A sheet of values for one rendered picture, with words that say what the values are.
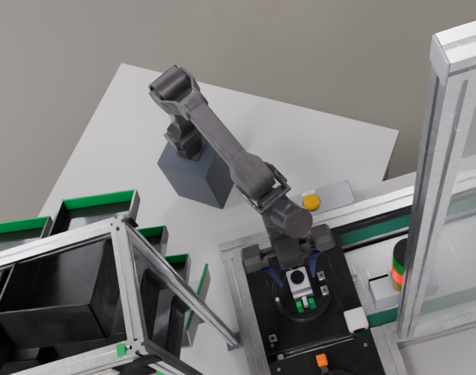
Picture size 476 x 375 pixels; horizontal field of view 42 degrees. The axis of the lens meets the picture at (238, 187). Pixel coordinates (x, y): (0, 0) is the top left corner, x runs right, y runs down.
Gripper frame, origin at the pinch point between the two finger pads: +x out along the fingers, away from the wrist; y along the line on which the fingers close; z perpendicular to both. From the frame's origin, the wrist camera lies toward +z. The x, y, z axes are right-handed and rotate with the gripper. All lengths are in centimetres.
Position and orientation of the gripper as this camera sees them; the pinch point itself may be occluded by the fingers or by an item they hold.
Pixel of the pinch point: (293, 268)
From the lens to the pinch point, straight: 129.5
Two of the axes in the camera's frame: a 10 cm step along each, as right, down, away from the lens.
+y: 9.5, -3.0, -0.6
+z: 0.7, 4.2, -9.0
